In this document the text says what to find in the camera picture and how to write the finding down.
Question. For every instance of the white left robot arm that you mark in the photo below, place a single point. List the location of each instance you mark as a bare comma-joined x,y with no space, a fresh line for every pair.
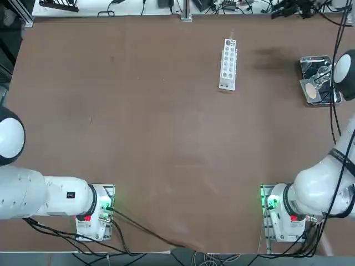
55,194

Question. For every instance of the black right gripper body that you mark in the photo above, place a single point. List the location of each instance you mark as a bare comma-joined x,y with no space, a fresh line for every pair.
310,5

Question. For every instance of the black electronic device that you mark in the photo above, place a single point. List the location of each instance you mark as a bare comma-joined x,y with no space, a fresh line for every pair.
203,5

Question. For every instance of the aluminium frame profile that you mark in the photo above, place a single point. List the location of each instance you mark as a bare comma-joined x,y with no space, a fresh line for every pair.
23,14

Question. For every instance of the glass alcohol lamp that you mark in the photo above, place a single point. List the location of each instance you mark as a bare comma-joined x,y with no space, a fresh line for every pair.
321,73

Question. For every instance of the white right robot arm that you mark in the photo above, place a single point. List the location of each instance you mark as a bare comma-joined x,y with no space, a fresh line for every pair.
319,188

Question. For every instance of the small black adapter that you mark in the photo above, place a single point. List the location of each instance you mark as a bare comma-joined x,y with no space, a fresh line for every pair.
165,3

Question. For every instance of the aluminium profile post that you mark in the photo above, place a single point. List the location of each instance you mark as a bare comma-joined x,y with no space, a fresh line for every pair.
186,11

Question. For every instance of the clear glass test tube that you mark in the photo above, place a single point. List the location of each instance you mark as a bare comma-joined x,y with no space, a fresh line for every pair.
232,36

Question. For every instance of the steel tray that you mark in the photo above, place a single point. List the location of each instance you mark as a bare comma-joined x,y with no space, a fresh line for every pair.
313,59

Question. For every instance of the white test tube rack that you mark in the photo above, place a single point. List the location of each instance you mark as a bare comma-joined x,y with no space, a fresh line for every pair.
227,83

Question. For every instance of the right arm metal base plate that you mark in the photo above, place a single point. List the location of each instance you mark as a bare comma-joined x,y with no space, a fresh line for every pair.
263,194

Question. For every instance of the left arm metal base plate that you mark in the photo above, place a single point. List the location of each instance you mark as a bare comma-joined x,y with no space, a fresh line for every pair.
111,191

